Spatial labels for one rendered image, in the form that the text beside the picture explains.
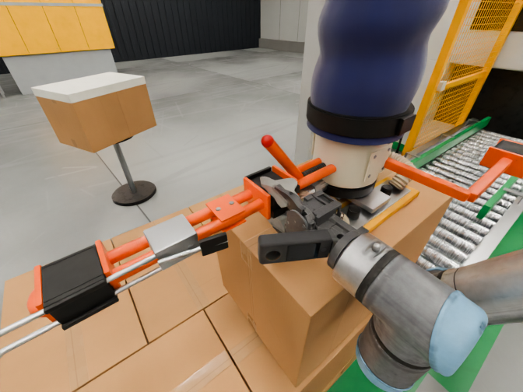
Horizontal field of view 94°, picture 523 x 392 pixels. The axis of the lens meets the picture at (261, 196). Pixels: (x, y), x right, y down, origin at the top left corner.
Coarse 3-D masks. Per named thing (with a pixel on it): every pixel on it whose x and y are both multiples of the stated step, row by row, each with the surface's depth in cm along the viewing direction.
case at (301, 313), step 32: (256, 224) 62; (384, 224) 61; (416, 224) 61; (224, 256) 75; (256, 256) 54; (416, 256) 84; (256, 288) 62; (288, 288) 48; (320, 288) 48; (256, 320) 74; (288, 320) 52; (320, 320) 48; (352, 320) 69; (288, 352) 61; (320, 352) 64
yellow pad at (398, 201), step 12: (384, 180) 73; (384, 192) 65; (396, 192) 67; (408, 192) 67; (348, 204) 65; (396, 204) 64; (348, 216) 60; (360, 216) 60; (372, 216) 60; (384, 216) 61; (372, 228) 58
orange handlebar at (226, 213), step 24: (408, 168) 55; (504, 168) 55; (240, 192) 49; (456, 192) 49; (480, 192) 48; (192, 216) 44; (216, 216) 43; (240, 216) 45; (144, 240) 40; (144, 264) 37
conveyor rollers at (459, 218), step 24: (480, 144) 205; (432, 168) 174; (456, 168) 172; (480, 168) 174; (456, 216) 132; (432, 240) 119; (456, 240) 119; (480, 240) 119; (432, 264) 106; (456, 264) 106
